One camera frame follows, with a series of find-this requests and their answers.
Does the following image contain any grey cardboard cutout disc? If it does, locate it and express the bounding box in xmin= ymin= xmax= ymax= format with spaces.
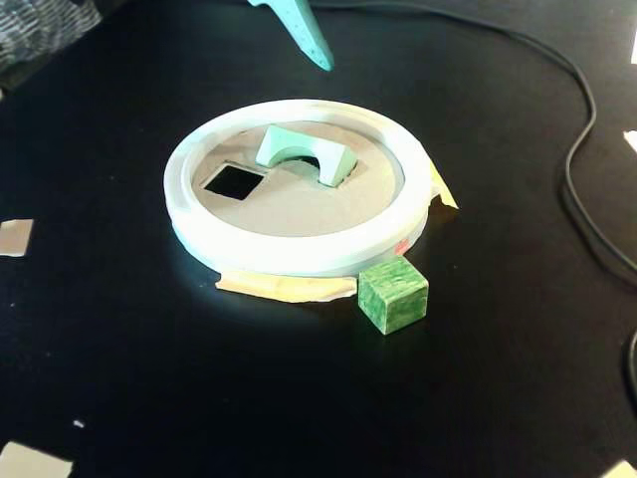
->
xmin=191 ymin=121 xmax=402 ymax=238

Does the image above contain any pointed tan masking tape piece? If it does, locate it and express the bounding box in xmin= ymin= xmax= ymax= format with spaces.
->
xmin=427 ymin=163 xmax=460 ymax=210

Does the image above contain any grey mesh fabric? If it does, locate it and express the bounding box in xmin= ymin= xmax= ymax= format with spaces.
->
xmin=0 ymin=0 xmax=104 ymax=92

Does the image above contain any white round sorter ring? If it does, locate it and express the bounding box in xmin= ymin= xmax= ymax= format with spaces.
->
xmin=162 ymin=99 xmax=435 ymax=278

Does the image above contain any large tan tape piece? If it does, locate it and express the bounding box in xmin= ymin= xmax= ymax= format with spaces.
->
xmin=0 ymin=440 xmax=75 ymax=478

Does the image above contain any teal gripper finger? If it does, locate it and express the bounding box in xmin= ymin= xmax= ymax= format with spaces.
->
xmin=247 ymin=0 xmax=335 ymax=72

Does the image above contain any short black cable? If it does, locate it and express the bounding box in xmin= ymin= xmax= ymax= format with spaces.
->
xmin=620 ymin=330 xmax=637 ymax=402

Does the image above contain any green wooden cube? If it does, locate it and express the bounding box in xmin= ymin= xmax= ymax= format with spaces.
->
xmin=357 ymin=256 xmax=430 ymax=337

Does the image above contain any long black cable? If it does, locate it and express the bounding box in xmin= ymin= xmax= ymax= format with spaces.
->
xmin=308 ymin=0 xmax=637 ymax=289

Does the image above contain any wide tan masking tape strip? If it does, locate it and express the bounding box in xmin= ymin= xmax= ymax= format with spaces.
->
xmin=214 ymin=270 xmax=358 ymax=304

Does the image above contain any square tan tape piece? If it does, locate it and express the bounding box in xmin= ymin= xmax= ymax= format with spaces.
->
xmin=0 ymin=218 xmax=35 ymax=259

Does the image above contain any mint green U shape block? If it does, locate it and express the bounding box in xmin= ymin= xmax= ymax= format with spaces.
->
xmin=253 ymin=123 xmax=358 ymax=189

